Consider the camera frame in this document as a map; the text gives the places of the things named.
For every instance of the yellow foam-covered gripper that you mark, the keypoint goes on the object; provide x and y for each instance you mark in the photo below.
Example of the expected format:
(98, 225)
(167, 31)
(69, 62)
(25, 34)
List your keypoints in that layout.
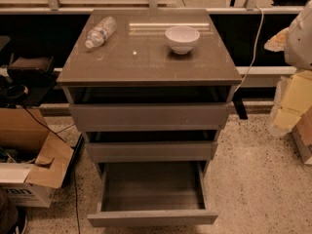
(299, 43)

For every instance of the grey bottom drawer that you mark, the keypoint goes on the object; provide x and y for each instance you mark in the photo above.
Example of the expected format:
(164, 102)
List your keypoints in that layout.
(152, 194)

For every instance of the grey drawer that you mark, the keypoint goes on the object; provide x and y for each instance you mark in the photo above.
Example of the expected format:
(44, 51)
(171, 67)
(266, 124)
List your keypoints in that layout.
(152, 194)
(198, 145)
(126, 109)

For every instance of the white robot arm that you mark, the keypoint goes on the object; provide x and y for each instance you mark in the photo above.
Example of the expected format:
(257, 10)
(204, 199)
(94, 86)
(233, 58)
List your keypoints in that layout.
(295, 41)

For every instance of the grey drawer cabinet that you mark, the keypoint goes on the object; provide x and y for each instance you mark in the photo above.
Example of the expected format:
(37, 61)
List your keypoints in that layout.
(138, 55)

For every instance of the grey middle drawer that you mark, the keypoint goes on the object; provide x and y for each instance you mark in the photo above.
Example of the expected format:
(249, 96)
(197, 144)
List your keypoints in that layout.
(198, 145)

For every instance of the grey top drawer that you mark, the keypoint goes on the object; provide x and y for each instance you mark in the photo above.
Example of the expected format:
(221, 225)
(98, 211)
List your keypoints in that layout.
(126, 109)

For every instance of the cardboard box right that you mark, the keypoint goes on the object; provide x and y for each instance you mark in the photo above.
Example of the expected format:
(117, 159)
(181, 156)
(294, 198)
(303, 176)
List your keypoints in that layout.
(302, 134)

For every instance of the white ceramic bowl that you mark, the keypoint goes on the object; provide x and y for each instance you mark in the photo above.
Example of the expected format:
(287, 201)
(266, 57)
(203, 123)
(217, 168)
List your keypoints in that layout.
(182, 39)

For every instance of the clear plastic water bottle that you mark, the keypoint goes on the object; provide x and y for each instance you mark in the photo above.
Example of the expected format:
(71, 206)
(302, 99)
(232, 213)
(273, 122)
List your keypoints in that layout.
(98, 35)

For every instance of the open cardboard box left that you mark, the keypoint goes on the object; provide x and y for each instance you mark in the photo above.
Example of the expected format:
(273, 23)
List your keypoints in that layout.
(34, 161)

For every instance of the black tray on stand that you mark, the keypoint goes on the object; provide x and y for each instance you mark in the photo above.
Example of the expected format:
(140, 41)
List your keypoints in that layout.
(31, 69)

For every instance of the black round device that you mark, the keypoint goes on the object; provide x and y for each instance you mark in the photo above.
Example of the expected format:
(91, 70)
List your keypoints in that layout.
(13, 96)

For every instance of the dark shoe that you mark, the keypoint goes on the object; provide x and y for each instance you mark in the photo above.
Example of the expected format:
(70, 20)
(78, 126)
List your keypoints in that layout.
(12, 219)

